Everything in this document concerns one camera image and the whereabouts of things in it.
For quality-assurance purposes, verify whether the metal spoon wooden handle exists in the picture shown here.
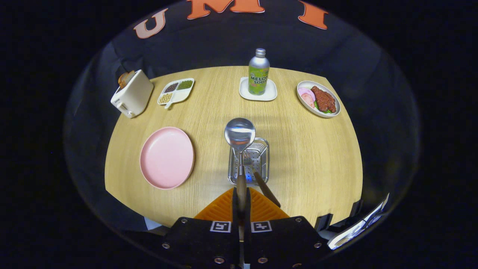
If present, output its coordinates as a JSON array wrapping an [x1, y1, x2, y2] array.
[[224, 118, 257, 217]]

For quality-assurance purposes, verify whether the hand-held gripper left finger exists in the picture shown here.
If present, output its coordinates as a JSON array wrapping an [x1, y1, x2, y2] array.
[[160, 187, 240, 269]]

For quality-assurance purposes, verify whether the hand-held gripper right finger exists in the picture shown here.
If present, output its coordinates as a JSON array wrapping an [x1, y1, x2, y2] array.
[[245, 187, 326, 269]]

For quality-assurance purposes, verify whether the white square coaster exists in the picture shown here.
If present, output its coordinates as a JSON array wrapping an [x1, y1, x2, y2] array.
[[239, 77, 278, 102]]

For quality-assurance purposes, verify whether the cream white toaster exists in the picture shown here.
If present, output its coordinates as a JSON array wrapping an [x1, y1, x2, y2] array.
[[111, 69, 154, 119]]

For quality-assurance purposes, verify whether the black bracket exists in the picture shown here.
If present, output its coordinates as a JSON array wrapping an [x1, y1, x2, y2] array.
[[315, 213, 333, 231]]

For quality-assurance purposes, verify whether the white oval food plate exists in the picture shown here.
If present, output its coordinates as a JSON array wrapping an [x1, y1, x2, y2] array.
[[297, 81, 341, 118]]

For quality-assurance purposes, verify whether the white divided dish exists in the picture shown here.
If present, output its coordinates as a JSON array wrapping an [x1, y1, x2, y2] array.
[[157, 78, 195, 109]]

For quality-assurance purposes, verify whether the brown meat piece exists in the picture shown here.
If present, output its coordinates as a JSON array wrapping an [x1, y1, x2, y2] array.
[[311, 86, 336, 113]]

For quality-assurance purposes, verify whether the black backdrop cloth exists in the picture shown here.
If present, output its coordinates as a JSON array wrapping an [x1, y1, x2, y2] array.
[[63, 0, 420, 239]]

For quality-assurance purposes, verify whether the perforated metal basket tray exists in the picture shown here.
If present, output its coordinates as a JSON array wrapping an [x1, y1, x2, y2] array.
[[228, 137, 270, 186]]

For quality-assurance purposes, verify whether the pink round plate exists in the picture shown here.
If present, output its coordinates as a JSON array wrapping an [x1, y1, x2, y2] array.
[[140, 127, 195, 190]]

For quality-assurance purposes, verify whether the silver green soda bottle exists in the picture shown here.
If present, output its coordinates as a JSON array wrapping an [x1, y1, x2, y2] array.
[[248, 48, 270, 96]]

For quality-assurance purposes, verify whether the metal fork wooden handle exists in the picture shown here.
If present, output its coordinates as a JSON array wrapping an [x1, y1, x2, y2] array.
[[242, 151, 281, 208]]

